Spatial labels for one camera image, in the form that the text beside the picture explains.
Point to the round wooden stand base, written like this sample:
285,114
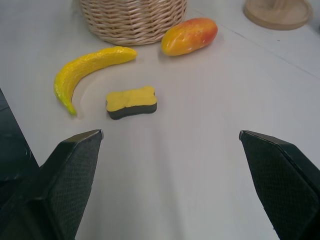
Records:
277,13

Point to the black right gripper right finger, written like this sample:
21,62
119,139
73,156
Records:
282,180

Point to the orange red toy mango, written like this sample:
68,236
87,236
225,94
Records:
189,36

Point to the yellow toy banana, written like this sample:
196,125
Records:
82,67

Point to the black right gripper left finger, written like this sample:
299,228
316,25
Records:
67,180

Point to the woven wicker basket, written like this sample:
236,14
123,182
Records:
133,21

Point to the yellow and black sponge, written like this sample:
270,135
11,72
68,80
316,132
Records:
131,101

